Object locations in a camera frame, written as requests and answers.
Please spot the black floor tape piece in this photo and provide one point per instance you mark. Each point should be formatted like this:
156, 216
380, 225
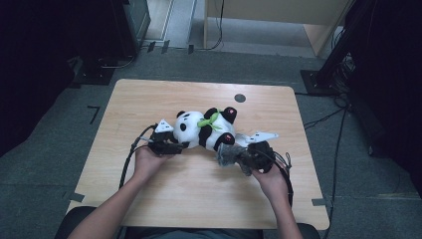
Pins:
151, 47
190, 49

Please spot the panda plush toy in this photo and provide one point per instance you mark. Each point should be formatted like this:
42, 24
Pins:
202, 129

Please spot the black floor base plate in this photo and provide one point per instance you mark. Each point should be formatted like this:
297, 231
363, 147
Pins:
94, 74

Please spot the black cabinet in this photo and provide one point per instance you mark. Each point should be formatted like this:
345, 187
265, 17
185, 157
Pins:
131, 23

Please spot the black metal stand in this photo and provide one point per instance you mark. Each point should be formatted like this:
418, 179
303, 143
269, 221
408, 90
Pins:
335, 56

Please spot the dark round table grommet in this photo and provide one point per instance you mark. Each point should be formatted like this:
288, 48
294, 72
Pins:
240, 98

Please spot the person's right hand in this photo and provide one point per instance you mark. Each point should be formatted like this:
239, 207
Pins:
270, 181

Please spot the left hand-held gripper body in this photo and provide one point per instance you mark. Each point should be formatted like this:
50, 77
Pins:
162, 144

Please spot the person's left hand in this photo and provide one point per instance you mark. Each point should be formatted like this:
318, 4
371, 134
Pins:
149, 164

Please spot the light wooden desk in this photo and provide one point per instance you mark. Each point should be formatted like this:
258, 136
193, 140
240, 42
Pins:
275, 11

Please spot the person's grey-blue clothing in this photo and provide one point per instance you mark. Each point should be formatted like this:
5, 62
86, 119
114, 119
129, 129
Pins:
199, 234

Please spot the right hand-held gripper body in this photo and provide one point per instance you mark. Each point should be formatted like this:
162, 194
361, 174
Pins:
262, 156

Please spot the grey floor tape strip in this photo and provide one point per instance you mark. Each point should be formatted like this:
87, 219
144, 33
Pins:
319, 201
76, 197

